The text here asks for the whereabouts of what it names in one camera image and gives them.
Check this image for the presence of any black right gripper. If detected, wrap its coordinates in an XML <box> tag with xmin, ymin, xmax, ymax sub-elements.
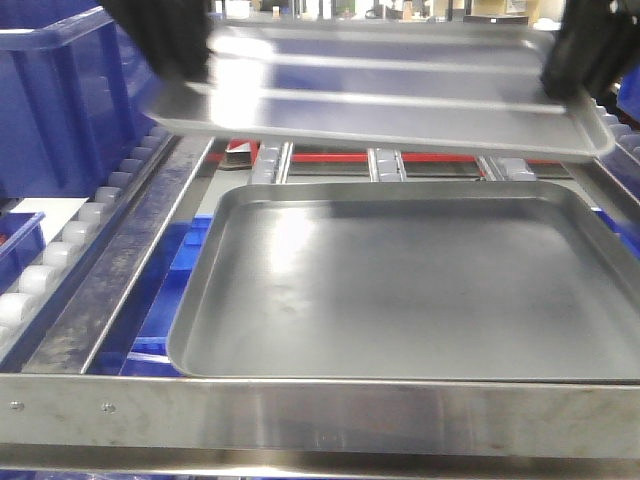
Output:
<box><xmin>541</xmin><ymin>0</ymin><xmax>639</xmax><ymax>100</ymax></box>

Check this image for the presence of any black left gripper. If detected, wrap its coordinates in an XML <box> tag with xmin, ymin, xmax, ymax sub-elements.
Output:
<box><xmin>102</xmin><ymin>0</ymin><xmax>211</xmax><ymax>82</ymax></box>

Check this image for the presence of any small silver tray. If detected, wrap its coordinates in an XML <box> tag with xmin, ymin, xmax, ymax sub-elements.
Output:
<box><xmin>148</xmin><ymin>19</ymin><xmax>616</xmax><ymax>163</ymax></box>

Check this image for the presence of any large dark grey tray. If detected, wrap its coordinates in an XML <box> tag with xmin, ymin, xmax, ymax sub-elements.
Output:
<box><xmin>167</xmin><ymin>182</ymin><xmax>639</xmax><ymax>381</ymax></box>

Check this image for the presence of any blue bin right edge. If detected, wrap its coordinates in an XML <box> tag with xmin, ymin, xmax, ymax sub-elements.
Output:
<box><xmin>617</xmin><ymin>67</ymin><xmax>640</xmax><ymax>122</ymax></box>

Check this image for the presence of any right roller track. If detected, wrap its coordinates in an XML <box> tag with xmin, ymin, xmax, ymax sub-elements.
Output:
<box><xmin>596</xmin><ymin>104</ymin><xmax>639</xmax><ymax>165</ymax></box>

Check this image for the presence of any large blue bin left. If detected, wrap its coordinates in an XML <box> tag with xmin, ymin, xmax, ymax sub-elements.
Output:
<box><xmin>1</xmin><ymin>1</ymin><xmax>158</xmax><ymax>198</ymax></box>

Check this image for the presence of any small blue bin left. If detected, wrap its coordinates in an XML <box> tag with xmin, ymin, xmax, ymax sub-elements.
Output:
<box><xmin>1</xmin><ymin>212</ymin><xmax>45</xmax><ymax>293</ymax></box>

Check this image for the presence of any left white roller track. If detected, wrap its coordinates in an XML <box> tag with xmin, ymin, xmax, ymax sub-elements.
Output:
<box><xmin>1</xmin><ymin>126</ymin><xmax>170</xmax><ymax>356</ymax></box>

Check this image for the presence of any blue bin below rack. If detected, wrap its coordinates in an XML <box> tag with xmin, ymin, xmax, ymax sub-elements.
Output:
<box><xmin>90</xmin><ymin>215</ymin><xmax>212</xmax><ymax>377</ymax></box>

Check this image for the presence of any steel front rack beam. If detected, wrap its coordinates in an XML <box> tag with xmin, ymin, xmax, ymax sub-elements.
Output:
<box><xmin>1</xmin><ymin>374</ymin><xmax>639</xmax><ymax>479</ymax></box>

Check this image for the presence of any red floor frame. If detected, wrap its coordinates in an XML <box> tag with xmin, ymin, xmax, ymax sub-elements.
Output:
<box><xmin>205</xmin><ymin>139</ymin><xmax>475</xmax><ymax>166</ymax></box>

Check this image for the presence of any steel divider rail right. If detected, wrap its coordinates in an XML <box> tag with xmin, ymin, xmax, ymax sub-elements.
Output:
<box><xmin>563</xmin><ymin>160</ymin><xmax>639</xmax><ymax>228</ymax></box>

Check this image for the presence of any steel divider rail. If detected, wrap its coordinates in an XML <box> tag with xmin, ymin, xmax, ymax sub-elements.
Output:
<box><xmin>20</xmin><ymin>135</ymin><xmax>215</xmax><ymax>374</ymax></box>
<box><xmin>563</xmin><ymin>160</ymin><xmax>639</xmax><ymax>228</ymax></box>

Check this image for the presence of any steel divider rail left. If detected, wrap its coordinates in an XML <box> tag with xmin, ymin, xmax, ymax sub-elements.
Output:
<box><xmin>20</xmin><ymin>135</ymin><xmax>215</xmax><ymax>374</ymax></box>

